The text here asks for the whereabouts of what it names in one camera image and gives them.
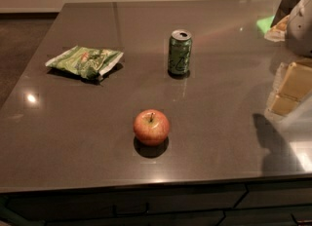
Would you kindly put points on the dark cabinet drawer front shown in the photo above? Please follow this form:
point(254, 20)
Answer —
point(65, 207)

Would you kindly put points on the dark drawer handle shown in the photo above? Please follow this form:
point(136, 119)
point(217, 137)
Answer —
point(130, 211)

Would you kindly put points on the green soda can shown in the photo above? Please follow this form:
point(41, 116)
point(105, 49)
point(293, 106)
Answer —
point(180, 46)

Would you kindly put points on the green chip bag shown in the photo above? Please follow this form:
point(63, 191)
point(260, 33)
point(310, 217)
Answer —
point(88, 63)

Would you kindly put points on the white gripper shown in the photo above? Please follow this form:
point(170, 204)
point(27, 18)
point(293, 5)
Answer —
point(300, 28)

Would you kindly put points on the red apple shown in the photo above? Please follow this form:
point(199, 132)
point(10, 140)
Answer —
point(151, 127)

